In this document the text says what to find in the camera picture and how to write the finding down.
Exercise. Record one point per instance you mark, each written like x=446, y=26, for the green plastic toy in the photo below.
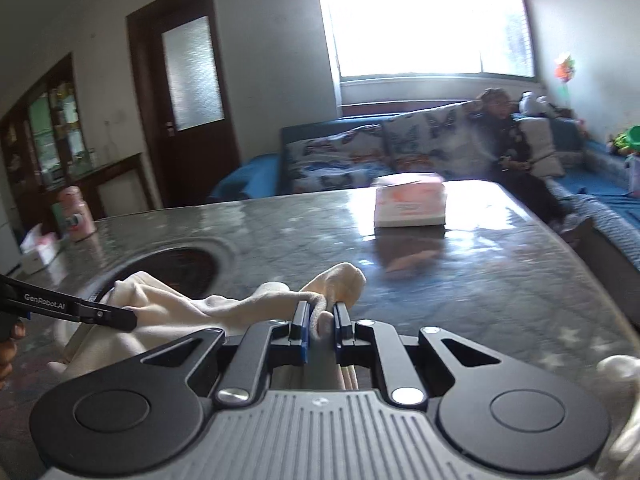
x=627, y=141

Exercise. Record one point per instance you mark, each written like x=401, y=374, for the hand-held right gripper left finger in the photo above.
x=305, y=332

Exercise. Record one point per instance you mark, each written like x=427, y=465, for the white stuffed toy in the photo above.
x=532, y=104

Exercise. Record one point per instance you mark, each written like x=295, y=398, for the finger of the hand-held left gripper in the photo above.
x=75, y=307

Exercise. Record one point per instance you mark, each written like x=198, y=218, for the pink tissue pack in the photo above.
x=410, y=200

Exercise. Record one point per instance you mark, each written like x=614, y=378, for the frosted glass wooden door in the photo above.
x=190, y=75

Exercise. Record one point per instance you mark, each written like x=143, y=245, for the pink cartoon-face bottle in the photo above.
x=76, y=215

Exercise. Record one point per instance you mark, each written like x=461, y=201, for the blue sofa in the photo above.
x=590, y=180

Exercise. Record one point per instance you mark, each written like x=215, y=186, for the colourful pinwheel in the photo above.
x=565, y=67

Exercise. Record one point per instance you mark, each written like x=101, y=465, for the bright window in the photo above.
x=425, y=20

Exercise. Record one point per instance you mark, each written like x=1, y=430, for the white cushion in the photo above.
x=545, y=145

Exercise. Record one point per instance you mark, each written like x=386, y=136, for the butterfly print cushion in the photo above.
x=340, y=160
x=430, y=135

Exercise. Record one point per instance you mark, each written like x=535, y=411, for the cream shirt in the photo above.
x=200, y=310

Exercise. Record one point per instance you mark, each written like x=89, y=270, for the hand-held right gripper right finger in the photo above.
x=339, y=332

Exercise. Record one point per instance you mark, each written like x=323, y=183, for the dark wooden display cabinet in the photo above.
x=55, y=125

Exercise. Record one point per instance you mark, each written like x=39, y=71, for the person's left hand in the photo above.
x=6, y=360

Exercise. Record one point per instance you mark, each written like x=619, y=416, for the white tissue box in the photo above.
x=37, y=252

